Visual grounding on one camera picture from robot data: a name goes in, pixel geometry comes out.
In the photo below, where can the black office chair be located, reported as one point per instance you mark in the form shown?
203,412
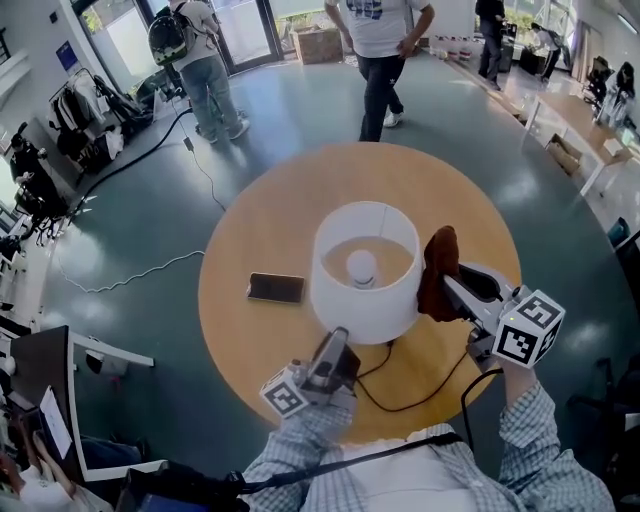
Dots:
615,400

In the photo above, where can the brown wiping cloth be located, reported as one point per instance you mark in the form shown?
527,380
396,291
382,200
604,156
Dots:
440,270

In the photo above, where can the white paper sheet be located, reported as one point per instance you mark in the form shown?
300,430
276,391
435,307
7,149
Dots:
55,420

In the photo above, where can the wooden planter box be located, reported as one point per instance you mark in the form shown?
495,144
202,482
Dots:
317,47

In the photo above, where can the row of small plastic containers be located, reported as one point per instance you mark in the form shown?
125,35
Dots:
450,49

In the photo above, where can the white table lamp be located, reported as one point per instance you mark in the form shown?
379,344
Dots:
350,310

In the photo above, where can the small white box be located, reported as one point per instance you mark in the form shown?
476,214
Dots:
612,146

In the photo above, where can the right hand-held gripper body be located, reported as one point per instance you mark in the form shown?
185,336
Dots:
525,330

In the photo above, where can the teal bin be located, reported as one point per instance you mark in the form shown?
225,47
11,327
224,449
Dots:
619,232

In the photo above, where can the open cardboard box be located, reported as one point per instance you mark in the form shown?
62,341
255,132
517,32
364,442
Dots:
562,152

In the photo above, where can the dark screen smartphone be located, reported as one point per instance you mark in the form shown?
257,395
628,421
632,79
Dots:
276,287

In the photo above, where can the person's right forearm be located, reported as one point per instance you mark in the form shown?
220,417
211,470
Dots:
530,425

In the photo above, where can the black green backpack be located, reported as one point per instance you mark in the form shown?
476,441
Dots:
171,37

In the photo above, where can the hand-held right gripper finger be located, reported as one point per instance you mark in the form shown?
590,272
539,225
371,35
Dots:
470,302
482,282

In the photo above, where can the person's body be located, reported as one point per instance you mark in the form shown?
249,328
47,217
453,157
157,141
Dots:
400,475

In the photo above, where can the person's left forearm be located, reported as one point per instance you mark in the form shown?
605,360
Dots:
305,435

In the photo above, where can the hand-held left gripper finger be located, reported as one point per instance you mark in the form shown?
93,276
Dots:
332,350
349,370

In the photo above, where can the white table with wooden top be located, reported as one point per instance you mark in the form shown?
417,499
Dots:
575,115

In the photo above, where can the clothes rack with garments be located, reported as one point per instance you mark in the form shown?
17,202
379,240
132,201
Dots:
85,115

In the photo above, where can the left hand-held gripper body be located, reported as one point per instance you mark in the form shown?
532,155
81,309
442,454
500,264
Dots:
282,395

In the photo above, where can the white plastic bag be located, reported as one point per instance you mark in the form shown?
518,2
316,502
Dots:
114,144

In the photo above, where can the large glass entrance window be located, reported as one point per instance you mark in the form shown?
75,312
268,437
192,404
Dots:
245,30

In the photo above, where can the blue wall sign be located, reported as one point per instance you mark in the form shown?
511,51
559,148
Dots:
67,56

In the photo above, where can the black wheeled chair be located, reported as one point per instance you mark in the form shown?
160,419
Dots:
42,220

